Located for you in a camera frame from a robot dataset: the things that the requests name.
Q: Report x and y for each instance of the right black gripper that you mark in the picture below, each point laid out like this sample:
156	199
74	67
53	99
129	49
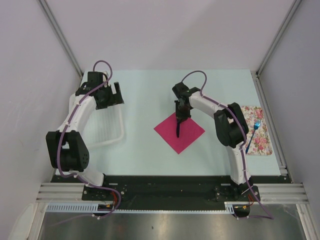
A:
180	116

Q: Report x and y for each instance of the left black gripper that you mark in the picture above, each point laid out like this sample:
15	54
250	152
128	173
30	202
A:
115	99

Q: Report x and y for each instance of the dark blue knife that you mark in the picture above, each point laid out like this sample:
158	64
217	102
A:
178	128

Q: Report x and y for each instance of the pink paper napkin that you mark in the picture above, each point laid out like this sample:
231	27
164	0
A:
189	132

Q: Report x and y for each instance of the blue metallic fork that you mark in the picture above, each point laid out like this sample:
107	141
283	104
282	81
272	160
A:
256	126

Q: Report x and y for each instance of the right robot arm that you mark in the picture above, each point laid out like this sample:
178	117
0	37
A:
230	126

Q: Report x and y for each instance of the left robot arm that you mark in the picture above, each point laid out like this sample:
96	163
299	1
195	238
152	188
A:
67	149

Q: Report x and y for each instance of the white plastic basket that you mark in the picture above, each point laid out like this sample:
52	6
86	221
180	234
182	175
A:
104	127

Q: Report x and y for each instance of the floral cloth mat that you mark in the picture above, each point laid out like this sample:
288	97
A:
261	143

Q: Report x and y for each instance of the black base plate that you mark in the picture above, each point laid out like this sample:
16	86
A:
177	192

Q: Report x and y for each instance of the aluminium frame rail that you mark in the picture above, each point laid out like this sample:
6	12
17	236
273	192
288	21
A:
60	192

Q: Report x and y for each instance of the white slotted cable duct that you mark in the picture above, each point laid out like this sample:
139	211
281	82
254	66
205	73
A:
103	208

